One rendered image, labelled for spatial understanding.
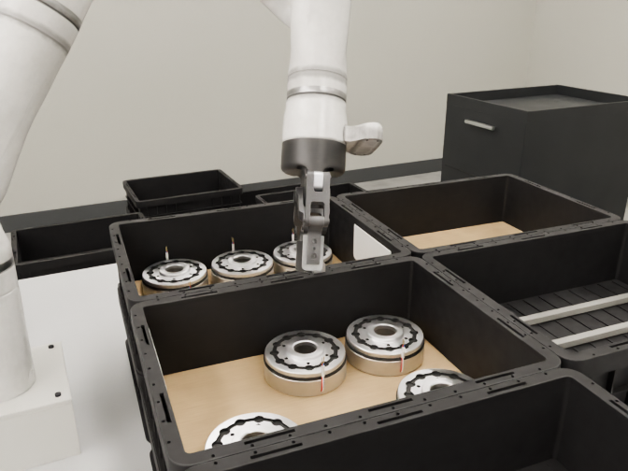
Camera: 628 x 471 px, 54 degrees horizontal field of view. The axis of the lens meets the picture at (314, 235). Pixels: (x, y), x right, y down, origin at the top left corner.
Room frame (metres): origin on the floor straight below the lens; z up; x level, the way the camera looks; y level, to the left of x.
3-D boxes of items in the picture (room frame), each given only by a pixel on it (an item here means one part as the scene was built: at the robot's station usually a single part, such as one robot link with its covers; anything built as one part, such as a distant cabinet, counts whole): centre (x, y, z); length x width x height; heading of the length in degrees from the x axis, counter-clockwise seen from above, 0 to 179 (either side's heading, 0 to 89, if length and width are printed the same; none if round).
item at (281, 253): (0.98, 0.02, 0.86); 0.10 x 0.10 x 0.01
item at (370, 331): (0.70, -0.09, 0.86); 0.05 x 0.05 x 0.01
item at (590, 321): (0.74, -0.39, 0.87); 0.40 x 0.30 x 0.11; 112
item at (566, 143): (2.43, -0.90, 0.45); 0.62 x 0.45 x 0.90; 116
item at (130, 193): (2.26, 0.51, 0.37); 0.40 x 0.30 x 0.45; 116
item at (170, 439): (0.59, -0.02, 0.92); 0.40 x 0.30 x 0.02; 112
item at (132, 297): (0.87, 0.09, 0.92); 0.40 x 0.30 x 0.02; 112
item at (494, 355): (0.59, -0.02, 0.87); 0.40 x 0.30 x 0.11; 112
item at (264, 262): (0.93, 0.12, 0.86); 0.10 x 0.10 x 0.01
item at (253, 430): (0.49, 0.06, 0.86); 0.05 x 0.05 x 0.01
